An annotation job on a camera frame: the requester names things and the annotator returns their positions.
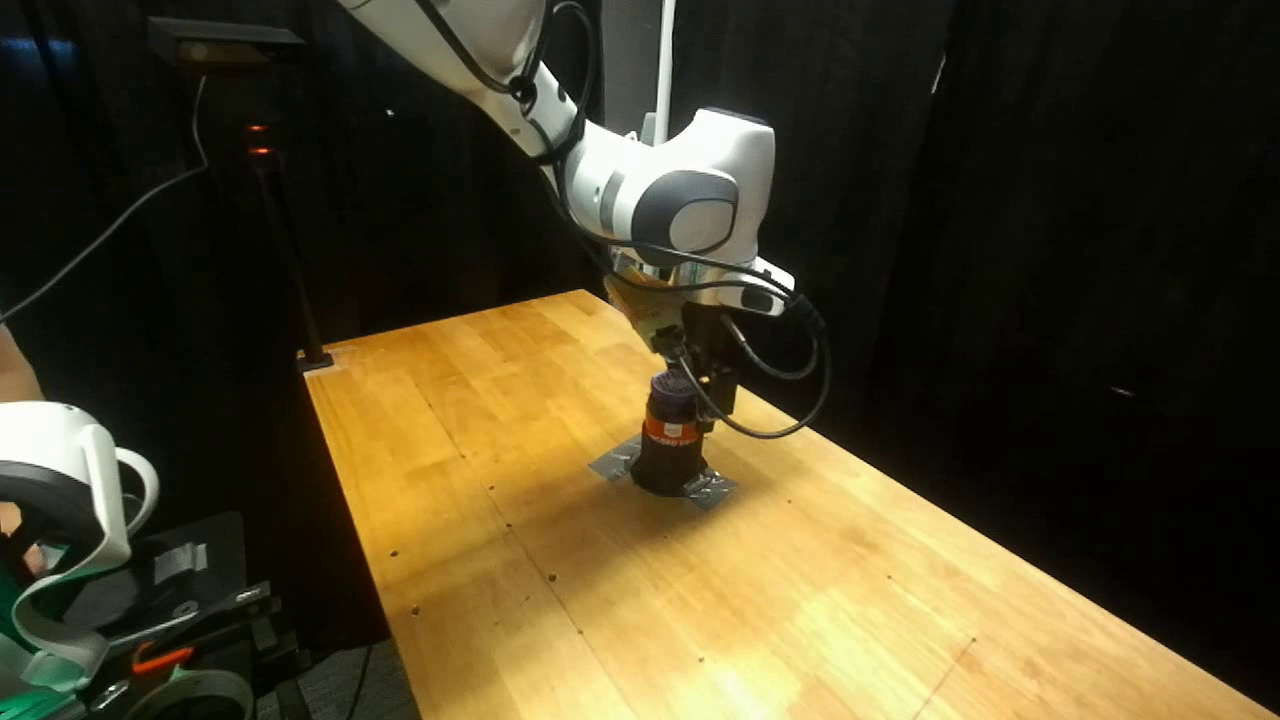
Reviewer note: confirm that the black curtain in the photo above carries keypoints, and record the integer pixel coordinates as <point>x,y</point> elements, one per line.
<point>1042,241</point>

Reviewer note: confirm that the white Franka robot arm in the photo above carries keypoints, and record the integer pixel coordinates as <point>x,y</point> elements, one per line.
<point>626,173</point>

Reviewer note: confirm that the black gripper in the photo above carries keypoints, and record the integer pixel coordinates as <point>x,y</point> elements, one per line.
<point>692,331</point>

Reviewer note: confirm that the black equipment case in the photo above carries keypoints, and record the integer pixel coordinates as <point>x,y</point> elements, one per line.
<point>201,584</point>

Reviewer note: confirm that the black camera tripod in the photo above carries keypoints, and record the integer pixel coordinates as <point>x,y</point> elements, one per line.
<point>267,202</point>

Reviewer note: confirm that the dark red-banded can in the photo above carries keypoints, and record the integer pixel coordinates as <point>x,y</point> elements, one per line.
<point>671,445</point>

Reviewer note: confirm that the white vertical pole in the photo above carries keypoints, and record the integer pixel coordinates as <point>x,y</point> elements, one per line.
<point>663,63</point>

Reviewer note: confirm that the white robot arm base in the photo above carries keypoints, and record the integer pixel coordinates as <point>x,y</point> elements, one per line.
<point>61,461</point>

